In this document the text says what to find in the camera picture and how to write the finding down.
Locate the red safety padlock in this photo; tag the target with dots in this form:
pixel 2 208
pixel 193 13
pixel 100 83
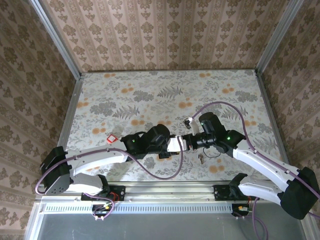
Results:
pixel 111 138

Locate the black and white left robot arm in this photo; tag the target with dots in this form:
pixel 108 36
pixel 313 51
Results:
pixel 100 156

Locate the small metal key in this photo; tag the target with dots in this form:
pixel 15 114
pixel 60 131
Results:
pixel 200 158

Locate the floral table cover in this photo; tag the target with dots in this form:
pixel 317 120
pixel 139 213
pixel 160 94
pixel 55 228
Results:
pixel 150 100

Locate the grey metal panel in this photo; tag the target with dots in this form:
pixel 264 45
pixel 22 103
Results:
pixel 175 227

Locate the black connector block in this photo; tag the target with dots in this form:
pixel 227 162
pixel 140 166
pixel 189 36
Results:
pixel 237 212
pixel 100 212

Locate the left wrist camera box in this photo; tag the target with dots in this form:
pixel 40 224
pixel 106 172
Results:
pixel 176 143

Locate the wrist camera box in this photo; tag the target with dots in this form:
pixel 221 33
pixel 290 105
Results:
pixel 176 143
pixel 194 127

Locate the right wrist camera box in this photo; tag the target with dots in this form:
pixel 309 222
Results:
pixel 194 127

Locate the aluminium frame cross rail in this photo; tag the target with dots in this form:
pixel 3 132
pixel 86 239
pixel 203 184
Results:
pixel 170 191

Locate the aluminium table side rail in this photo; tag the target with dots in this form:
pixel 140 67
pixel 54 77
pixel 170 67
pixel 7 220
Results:
pixel 266 100
pixel 72 105

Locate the aluminium frame post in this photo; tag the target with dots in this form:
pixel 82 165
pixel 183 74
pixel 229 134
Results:
pixel 55 37
pixel 277 35

